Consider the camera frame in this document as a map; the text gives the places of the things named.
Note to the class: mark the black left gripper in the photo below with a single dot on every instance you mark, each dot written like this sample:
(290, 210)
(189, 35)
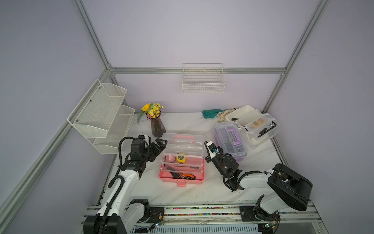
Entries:
(157, 150)

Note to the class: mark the purple toolbox with clear lid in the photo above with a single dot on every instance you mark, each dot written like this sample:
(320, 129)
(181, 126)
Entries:
(227, 136)

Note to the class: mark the pink toolbox with clear lid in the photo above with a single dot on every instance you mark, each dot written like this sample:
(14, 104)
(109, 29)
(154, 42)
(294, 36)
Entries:
(192, 146)

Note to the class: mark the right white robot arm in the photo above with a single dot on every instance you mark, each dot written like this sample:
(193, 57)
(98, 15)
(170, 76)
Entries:
(288, 188)

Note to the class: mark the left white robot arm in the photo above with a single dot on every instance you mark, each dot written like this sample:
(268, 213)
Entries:
(119, 214)

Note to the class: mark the yellow tape measure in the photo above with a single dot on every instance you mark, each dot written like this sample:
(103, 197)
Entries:
(180, 159)

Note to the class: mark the glass vase with yellow flowers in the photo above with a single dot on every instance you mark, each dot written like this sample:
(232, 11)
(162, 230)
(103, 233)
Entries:
(153, 111)

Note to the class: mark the beige work glove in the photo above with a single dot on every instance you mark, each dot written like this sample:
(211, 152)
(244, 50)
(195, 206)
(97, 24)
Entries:
(222, 115)

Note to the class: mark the white toolbox with clear lid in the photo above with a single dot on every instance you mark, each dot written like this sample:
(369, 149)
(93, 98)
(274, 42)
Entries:
(250, 122)

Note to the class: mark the green work glove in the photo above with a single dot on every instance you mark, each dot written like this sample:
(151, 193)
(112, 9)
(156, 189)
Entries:
(211, 113)

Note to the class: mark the black hex key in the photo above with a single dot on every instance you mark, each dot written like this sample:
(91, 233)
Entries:
(267, 129)

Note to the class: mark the white mesh two-tier shelf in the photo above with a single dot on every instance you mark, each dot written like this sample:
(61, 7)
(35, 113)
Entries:
(102, 117)

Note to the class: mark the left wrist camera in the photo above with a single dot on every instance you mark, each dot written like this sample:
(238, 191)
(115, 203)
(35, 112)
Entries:
(138, 147)

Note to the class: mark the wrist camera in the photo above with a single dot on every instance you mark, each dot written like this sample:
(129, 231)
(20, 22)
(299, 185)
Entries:
(211, 149)
(138, 147)

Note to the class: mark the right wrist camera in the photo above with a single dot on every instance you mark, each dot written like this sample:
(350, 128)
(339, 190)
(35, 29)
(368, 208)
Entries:
(211, 149)

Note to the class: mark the black handled tool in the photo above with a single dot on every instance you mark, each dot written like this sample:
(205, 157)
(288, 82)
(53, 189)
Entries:
(174, 173)

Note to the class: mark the white wire wall basket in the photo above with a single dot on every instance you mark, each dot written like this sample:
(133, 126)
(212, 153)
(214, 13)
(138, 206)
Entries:
(203, 78)

